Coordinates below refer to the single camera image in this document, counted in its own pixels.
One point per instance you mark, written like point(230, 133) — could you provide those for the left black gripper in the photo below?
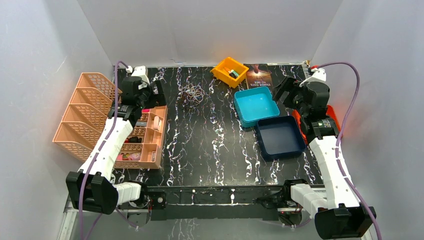
point(157, 93)

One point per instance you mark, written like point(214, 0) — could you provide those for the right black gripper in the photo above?
point(288, 84)

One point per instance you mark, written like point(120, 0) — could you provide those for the cyan square tray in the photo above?
point(255, 104)

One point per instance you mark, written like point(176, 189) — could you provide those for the orange square tray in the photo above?
point(330, 112)

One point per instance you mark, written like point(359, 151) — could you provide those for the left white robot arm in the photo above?
point(90, 188)

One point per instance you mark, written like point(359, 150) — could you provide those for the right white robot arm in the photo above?
point(341, 214)

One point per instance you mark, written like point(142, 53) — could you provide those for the dark paperback book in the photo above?
point(257, 76)

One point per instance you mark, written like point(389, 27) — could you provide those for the navy square tray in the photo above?
point(279, 138)

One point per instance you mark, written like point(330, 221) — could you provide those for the red pen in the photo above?
point(228, 70)

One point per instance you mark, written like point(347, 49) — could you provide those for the peach compartment organizer tray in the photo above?
point(147, 138)

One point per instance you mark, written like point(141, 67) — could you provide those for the pink eraser pack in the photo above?
point(133, 156)

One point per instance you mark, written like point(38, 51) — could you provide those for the yellow plastic bin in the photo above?
point(219, 73)

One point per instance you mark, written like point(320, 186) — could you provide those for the peach mesh file rack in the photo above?
point(85, 115)

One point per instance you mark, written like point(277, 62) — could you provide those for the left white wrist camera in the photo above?
point(140, 72)

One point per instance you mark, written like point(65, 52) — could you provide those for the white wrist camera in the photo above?
point(140, 72)
point(318, 75)

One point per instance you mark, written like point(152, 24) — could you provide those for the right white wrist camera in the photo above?
point(318, 75)

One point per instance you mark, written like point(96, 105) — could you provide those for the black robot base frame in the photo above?
point(266, 203)

